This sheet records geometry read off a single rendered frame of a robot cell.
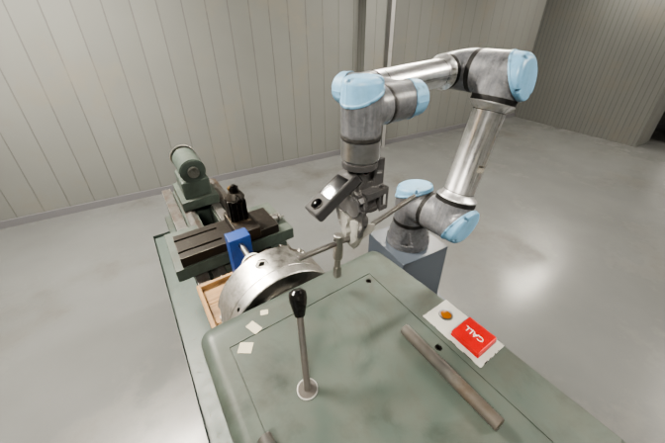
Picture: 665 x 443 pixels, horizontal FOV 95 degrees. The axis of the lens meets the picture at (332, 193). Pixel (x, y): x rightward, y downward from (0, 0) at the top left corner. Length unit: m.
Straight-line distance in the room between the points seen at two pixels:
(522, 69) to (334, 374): 0.78
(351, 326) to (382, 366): 0.10
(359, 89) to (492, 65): 0.47
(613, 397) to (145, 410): 2.52
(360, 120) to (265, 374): 0.48
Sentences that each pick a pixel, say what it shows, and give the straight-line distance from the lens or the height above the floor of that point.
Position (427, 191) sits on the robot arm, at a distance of 1.00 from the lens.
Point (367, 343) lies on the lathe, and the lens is 0.66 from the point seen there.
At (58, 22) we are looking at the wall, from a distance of 3.85.
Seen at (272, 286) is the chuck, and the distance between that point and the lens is 0.81.
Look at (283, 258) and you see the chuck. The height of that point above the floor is 1.23.
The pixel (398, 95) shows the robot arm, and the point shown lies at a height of 1.68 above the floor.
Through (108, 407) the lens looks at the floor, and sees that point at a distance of 2.34.
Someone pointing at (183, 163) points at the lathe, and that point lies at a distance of 1.83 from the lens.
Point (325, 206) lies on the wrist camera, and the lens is 0.57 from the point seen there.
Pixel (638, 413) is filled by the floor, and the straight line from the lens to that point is 2.53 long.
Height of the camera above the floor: 1.80
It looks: 30 degrees down
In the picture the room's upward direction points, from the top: 1 degrees counter-clockwise
